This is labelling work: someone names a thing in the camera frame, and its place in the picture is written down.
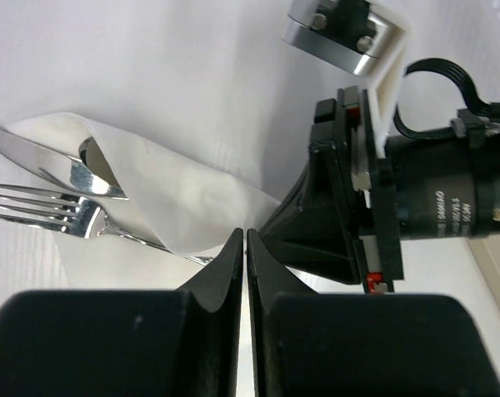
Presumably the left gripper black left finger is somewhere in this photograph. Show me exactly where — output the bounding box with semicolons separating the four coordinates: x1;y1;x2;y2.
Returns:
0;229;243;396

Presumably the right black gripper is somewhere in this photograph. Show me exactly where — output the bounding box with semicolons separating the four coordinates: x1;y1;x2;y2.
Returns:
259;99;500;291

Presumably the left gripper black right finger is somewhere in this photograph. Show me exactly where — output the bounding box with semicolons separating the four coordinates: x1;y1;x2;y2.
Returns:
247;230;500;396

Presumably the white paper napkin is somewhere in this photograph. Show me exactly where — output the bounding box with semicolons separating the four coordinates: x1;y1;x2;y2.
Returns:
0;112;278;295

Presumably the silver fork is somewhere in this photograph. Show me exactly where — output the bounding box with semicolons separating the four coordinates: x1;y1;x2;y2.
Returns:
0;184;170;253

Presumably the silver knife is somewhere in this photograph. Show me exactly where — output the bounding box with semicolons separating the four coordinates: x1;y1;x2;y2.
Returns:
0;127;127;199

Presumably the silver spoon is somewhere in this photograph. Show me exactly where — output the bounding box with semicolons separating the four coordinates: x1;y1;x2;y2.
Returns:
79;136;119;187

